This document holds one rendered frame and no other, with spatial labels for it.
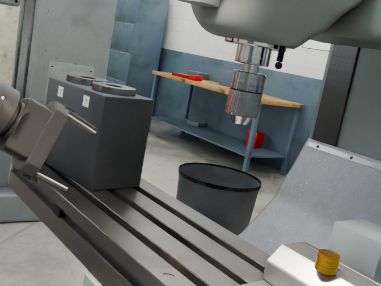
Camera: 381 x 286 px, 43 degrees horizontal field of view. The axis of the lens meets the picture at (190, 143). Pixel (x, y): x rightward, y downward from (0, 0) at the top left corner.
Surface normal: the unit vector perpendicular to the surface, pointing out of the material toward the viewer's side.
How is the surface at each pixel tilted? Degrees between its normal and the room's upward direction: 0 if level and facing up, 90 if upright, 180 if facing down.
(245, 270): 0
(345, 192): 64
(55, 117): 77
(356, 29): 117
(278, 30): 127
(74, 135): 90
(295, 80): 90
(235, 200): 94
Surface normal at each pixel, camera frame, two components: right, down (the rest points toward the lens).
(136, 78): 0.59, 0.25
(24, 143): 0.62, 0.04
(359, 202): -0.62, -0.46
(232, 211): 0.29, 0.29
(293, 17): 0.40, 0.73
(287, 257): -0.37, -0.76
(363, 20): -0.78, -0.03
